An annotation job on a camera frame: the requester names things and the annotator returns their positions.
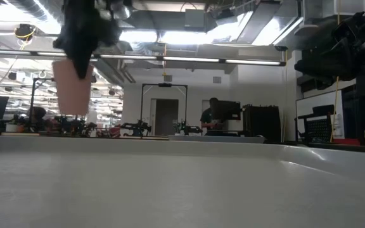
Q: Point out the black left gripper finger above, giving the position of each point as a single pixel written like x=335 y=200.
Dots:
x=81 y=68

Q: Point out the pink plastic cup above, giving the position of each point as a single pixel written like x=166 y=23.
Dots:
x=71 y=95

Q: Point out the black background robot arm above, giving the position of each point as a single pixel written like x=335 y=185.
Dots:
x=189 y=128
x=136 y=127

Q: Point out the white whiteboard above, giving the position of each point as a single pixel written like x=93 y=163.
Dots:
x=315 y=99

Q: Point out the black perforated chair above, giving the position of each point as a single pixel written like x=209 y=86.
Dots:
x=318 y=128

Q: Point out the person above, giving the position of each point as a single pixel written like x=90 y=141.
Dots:
x=38 y=115
x=207 y=118

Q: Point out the red box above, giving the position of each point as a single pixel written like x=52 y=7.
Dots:
x=347 y=142

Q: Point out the black equipment rack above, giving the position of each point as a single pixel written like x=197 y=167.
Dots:
x=261 y=123

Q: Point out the dark doorway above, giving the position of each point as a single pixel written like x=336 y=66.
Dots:
x=166 y=117

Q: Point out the long ceiling light bar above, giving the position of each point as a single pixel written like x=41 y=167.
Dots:
x=189 y=59

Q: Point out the black computer monitor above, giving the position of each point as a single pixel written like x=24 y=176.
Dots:
x=227 y=110

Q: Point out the black gantry frame stand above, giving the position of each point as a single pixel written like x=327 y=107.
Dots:
x=164 y=85
x=33 y=101

